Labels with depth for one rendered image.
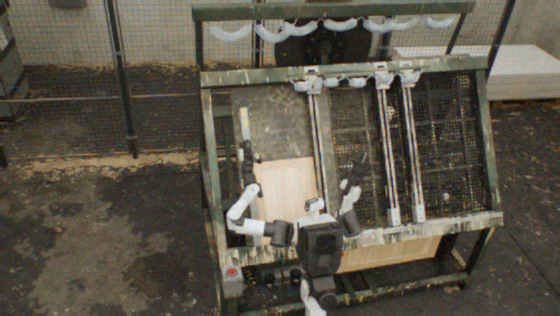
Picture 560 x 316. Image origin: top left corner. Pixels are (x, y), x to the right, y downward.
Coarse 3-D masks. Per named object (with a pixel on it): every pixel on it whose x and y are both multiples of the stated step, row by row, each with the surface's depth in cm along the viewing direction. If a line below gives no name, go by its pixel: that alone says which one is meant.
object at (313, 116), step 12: (312, 84) 318; (312, 96) 324; (312, 108) 321; (312, 120) 320; (312, 132) 321; (312, 144) 323; (324, 168) 320; (324, 180) 320; (324, 192) 320; (324, 204) 320
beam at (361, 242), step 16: (416, 224) 337; (448, 224) 343; (464, 224) 346; (480, 224) 349; (496, 224) 352; (352, 240) 325; (368, 240) 328; (384, 240) 330; (400, 240) 333; (224, 256) 304; (240, 256) 306; (256, 256) 309; (272, 256) 311; (288, 256) 314
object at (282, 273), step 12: (264, 264) 312; (276, 264) 315; (288, 264) 318; (300, 264) 321; (264, 276) 311; (276, 276) 308; (288, 276) 309; (300, 276) 316; (276, 288) 316; (288, 288) 320
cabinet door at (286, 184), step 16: (288, 160) 320; (304, 160) 323; (256, 176) 315; (272, 176) 317; (288, 176) 320; (304, 176) 323; (272, 192) 317; (288, 192) 319; (304, 192) 322; (272, 208) 316; (288, 208) 319
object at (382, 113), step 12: (384, 72) 331; (384, 84) 328; (384, 96) 334; (384, 108) 333; (384, 120) 333; (384, 132) 332; (384, 144) 332; (384, 156) 332; (384, 168) 334; (384, 180) 336; (396, 192) 332; (396, 204) 331; (396, 216) 331
